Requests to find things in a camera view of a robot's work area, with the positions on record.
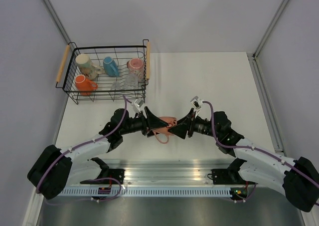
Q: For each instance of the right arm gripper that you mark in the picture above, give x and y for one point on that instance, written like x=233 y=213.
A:
x=184 y=124

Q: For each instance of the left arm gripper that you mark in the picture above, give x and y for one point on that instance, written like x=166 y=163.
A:
x=152 y=122

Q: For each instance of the salmon pink mug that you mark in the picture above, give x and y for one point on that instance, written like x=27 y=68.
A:
x=172 y=121

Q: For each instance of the faceted clear glass cup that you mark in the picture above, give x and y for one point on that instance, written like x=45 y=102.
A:
x=131 y=82

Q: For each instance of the small clear glass cup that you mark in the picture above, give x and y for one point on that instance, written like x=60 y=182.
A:
x=116 y=86

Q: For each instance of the pink patterned ceramic mug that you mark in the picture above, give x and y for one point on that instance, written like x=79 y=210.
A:
x=136 y=67

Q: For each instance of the blue mug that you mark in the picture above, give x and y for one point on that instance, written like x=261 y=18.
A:
x=110 y=67

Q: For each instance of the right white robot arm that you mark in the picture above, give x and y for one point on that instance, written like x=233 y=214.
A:
x=297 y=180

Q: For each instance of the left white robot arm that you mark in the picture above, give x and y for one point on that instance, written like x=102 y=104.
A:
x=50 y=172

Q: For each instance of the orange mug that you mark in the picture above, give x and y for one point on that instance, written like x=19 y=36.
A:
x=84 y=85

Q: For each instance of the cream patterned mug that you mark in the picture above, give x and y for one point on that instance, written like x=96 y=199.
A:
x=87 y=67

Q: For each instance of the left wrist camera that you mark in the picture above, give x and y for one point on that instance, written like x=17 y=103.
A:
x=137 y=105

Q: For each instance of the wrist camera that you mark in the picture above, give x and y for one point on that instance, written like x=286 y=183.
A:
x=137 y=105
x=197 y=103

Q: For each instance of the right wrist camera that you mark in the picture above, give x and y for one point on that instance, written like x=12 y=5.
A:
x=197 y=103

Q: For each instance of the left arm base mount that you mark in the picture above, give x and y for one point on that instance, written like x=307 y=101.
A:
x=105 y=173

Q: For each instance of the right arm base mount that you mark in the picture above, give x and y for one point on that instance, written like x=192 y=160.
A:
x=230 y=175

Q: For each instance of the right wooden rack handle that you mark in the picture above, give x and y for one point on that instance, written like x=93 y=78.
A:
x=148 y=59

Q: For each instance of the wooden rack handle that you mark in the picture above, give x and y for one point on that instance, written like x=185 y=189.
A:
x=148 y=59
x=62 y=63

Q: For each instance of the black wire dish rack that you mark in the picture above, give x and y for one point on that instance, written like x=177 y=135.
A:
x=121 y=55

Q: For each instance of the white slotted cable duct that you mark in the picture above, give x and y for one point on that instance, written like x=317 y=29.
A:
x=82 y=191

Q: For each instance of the left wooden rack handle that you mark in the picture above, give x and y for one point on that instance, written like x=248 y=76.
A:
x=62 y=63

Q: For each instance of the aluminium frame rail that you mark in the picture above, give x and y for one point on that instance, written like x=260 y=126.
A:
x=56 y=19

